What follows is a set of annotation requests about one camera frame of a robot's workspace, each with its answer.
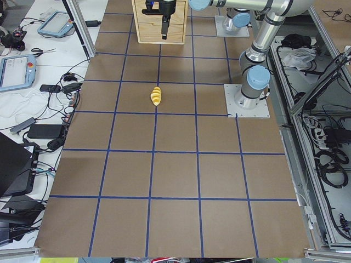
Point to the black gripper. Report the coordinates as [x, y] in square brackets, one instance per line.
[169, 7]

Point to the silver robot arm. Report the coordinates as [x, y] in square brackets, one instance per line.
[236, 19]
[256, 76]

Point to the wooden drawer cabinet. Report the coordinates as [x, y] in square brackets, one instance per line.
[148, 27]

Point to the yellow toy bread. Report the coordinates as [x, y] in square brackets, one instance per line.
[156, 96]

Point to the far blue teach pendant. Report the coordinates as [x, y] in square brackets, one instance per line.
[57, 25]

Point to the blue teach pendant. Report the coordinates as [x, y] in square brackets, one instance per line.
[17, 72]
[57, 25]

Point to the white crumpled cloth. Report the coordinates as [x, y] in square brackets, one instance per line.
[300, 58]

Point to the near blue teach pendant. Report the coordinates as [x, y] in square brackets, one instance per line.
[17, 72]

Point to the black power adapter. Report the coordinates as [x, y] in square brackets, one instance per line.
[44, 131]

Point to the black laptop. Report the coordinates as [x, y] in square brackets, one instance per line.
[18, 162]

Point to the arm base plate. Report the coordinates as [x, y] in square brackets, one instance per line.
[241, 107]
[221, 32]

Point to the aluminium frame post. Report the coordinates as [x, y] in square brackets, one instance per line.
[76, 16]

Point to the black handled scissors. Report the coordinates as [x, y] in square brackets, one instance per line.
[37, 52]

